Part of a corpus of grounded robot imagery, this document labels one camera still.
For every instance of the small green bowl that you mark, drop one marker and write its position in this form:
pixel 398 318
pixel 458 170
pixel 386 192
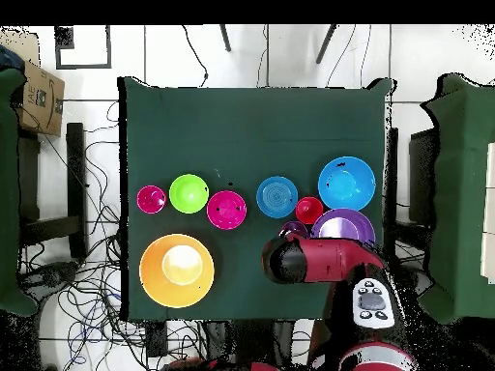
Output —
pixel 188 193

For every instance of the large yellow bowl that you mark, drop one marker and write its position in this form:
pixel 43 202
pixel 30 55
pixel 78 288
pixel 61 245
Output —
pixel 154 270

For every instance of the small pink bowl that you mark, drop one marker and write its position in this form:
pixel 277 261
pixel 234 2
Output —
pixel 226 210

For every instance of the red cup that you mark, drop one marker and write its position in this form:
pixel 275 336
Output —
pixel 309 210
pixel 151 199

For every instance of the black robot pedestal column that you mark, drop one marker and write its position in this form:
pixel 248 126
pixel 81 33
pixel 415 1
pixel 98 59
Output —
pixel 247 344

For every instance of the purple bowl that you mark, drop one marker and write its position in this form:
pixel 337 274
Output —
pixel 344 228

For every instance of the small blue bowl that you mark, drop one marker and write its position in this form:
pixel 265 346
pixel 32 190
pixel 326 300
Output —
pixel 277 197

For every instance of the grey stand base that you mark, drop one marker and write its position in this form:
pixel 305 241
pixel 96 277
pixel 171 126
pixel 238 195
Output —
pixel 50 276

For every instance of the black tripod leg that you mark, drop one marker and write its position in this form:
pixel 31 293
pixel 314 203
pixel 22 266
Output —
pixel 325 44
pixel 226 38

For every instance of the purple cup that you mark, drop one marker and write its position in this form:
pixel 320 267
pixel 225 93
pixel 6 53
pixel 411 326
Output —
pixel 293 228

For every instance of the dark green tablecloth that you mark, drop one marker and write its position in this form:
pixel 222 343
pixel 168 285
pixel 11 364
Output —
pixel 247 135

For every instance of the black bench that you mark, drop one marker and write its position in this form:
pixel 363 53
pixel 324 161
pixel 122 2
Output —
pixel 75 185

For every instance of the large blue bowl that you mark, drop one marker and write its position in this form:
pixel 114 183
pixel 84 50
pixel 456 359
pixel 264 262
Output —
pixel 346 183

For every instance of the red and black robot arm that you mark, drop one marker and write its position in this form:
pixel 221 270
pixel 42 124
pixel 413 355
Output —
pixel 328 259

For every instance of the green cloth covered table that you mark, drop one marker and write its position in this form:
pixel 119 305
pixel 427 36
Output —
pixel 460 193
pixel 7 193

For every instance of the cardboard box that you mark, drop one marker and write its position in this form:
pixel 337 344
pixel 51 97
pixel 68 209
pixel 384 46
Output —
pixel 40 100

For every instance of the black square floor frame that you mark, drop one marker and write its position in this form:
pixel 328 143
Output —
pixel 83 66

